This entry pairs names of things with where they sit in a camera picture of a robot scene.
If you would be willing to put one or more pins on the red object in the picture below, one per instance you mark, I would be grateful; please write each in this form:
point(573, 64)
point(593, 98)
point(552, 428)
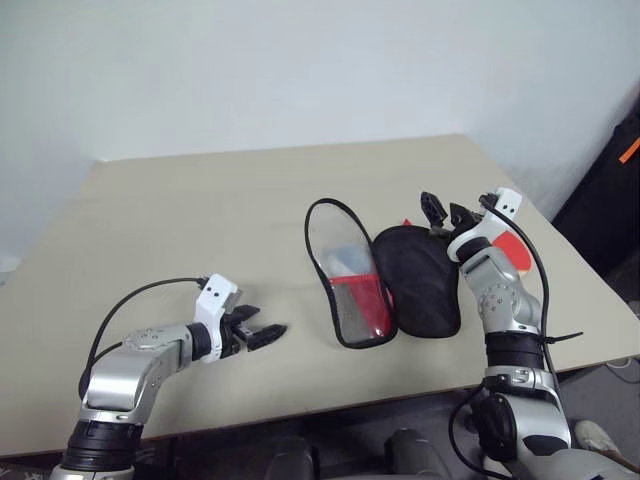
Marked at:
point(512, 247)

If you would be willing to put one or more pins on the dark rounded shape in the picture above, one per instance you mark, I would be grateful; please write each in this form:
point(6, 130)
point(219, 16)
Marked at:
point(417, 455)
point(289, 459)

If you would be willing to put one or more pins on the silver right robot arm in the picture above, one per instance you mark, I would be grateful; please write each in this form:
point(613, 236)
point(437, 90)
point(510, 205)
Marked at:
point(502, 300)

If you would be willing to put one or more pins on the white shoe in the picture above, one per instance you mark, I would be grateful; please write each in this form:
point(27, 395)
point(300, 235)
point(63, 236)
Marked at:
point(597, 440)

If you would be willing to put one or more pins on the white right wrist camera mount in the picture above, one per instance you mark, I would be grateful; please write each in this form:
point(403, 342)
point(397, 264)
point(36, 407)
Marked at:
point(508, 202)

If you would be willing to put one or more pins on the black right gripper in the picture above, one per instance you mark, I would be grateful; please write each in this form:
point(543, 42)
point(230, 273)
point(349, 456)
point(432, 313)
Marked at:
point(452, 231)

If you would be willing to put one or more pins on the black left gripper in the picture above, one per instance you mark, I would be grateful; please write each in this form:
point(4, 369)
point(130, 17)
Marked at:
point(231, 340)

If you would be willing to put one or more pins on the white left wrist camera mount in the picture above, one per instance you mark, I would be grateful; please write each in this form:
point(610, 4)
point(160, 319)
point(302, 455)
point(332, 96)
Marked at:
point(214, 300)

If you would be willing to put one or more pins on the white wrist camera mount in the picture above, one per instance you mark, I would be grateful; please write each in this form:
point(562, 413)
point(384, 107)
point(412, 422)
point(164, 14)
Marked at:
point(508, 202)
point(214, 300)

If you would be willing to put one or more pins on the grey robot torso shell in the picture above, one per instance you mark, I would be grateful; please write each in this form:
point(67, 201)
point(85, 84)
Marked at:
point(580, 467)

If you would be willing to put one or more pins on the black case with orange tag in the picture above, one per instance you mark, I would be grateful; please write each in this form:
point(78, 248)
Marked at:
point(605, 215)

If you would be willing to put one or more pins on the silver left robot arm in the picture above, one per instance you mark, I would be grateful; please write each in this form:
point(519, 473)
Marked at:
point(115, 380)

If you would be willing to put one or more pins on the clear pouch with black trim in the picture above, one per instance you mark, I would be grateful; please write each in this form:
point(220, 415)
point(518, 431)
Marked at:
point(417, 280)

